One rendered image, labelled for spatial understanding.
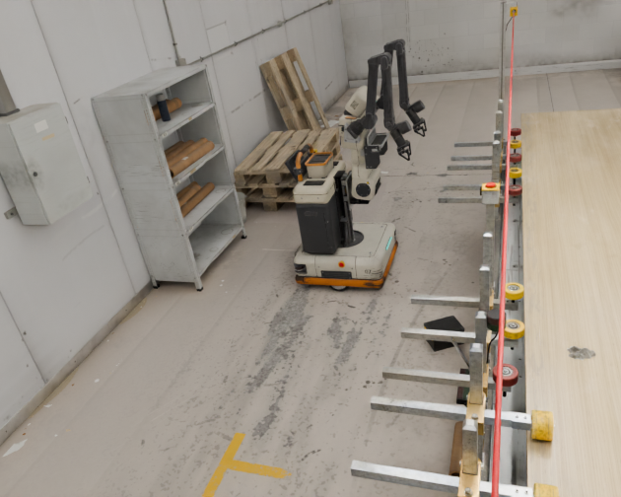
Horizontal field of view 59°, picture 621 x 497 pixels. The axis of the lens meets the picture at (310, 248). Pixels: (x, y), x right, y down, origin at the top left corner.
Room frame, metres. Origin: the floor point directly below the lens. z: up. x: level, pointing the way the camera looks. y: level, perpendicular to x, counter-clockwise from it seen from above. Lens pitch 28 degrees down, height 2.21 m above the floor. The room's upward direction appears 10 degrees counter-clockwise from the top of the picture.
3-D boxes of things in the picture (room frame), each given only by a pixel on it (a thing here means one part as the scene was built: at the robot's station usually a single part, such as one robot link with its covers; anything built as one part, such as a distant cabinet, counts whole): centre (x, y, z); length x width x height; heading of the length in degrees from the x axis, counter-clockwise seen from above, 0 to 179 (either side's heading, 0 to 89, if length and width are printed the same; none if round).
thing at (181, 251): (4.20, 0.93, 0.78); 0.90 x 0.45 x 1.55; 157
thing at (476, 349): (1.19, -0.41, 0.94); 0.04 x 0.04 x 0.48; 67
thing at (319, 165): (3.70, -0.17, 0.87); 0.23 x 0.15 x 0.11; 157
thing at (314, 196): (3.69, -0.19, 0.59); 0.55 x 0.34 x 0.83; 157
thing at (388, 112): (3.28, -0.61, 1.40); 0.11 x 0.06 x 0.43; 157
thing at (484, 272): (1.65, -0.61, 0.89); 0.04 x 0.04 x 0.48; 67
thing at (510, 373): (1.36, -0.57, 0.85); 0.08 x 0.08 x 0.11
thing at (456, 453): (1.79, -0.54, 0.04); 0.30 x 0.08 x 0.08; 157
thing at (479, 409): (1.17, -0.41, 0.95); 0.14 x 0.06 x 0.05; 157
